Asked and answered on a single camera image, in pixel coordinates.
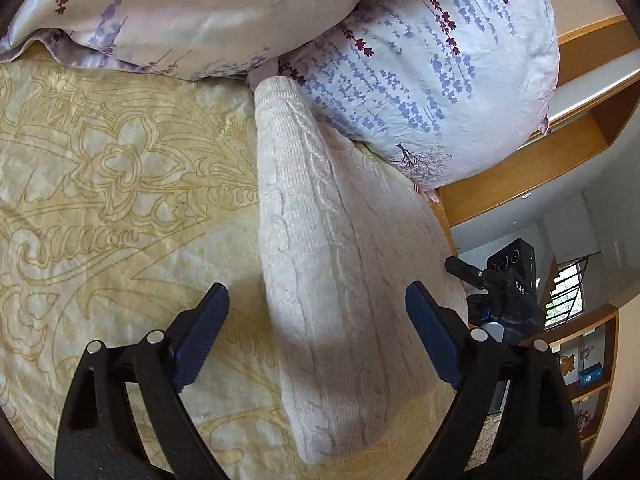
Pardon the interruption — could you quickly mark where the wooden headboard shelf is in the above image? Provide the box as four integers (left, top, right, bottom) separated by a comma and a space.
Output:
430, 14, 640, 256

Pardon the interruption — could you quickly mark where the yellow patterned bed sheet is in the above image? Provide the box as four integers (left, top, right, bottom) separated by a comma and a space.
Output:
0, 42, 471, 480

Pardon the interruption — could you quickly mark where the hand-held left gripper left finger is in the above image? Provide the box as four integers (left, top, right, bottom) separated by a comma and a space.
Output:
54, 282, 231, 480

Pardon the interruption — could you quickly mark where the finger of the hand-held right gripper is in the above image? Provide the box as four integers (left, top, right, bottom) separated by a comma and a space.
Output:
445, 256, 486, 291

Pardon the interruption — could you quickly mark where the white lavender print pillow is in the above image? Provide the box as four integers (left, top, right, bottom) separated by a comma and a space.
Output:
277, 0, 560, 191

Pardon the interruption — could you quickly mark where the pinkish floral print pillow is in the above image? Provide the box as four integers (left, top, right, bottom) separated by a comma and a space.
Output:
0, 0, 426, 83

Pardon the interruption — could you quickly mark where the cream cable-knit sweater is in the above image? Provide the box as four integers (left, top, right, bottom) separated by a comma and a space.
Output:
247, 75, 471, 466

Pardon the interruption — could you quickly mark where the wooden shelf unit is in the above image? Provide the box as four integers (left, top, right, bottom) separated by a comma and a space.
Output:
545, 310, 621, 463

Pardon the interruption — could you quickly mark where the window with railing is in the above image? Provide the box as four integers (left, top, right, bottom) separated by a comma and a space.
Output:
542, 255, 589, 328

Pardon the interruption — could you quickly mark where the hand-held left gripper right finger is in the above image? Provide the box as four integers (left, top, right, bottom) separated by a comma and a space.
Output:
404, 281, 585, 480

